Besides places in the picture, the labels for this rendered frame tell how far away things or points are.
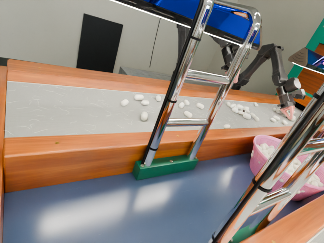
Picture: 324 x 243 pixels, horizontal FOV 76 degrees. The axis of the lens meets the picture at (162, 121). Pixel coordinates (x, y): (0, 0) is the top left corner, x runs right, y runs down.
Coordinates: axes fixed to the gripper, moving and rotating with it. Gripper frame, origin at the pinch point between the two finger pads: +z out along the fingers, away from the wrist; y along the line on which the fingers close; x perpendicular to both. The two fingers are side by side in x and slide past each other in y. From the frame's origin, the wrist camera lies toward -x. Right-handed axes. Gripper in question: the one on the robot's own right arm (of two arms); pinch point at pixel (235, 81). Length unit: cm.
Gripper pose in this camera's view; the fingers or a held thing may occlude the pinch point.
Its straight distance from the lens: 118.7
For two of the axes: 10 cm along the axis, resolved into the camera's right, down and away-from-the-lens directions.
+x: -5.5, 2.9, 7.8
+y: 8.1, -0.1, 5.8
